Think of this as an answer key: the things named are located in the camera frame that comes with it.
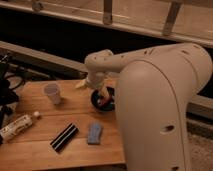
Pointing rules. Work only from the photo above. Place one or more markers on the metal railing frame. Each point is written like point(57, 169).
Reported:
point(179, 20)

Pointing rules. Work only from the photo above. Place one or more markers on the black white striped block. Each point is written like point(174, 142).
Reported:
point(64, 137)

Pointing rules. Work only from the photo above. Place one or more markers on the blue sponge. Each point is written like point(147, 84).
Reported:
point(94, 134)

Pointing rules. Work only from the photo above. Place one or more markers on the white plastic bottle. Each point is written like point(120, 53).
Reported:
point(14, 128)

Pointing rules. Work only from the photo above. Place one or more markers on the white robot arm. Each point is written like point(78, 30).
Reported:
point(152, 93)

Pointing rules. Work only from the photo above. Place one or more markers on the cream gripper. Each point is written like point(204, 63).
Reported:
point(94, 80)

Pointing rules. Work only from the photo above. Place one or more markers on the red snack packet in bowl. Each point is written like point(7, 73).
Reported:
point(104, 100)

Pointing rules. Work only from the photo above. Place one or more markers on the black equipment at left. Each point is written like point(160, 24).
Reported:
point(7, 96)

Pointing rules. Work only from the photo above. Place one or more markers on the translucent plastic cup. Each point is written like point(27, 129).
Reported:
point(52, 91)

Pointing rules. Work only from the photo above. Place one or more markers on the dark blue bowl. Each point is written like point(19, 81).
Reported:
point(95, 97)

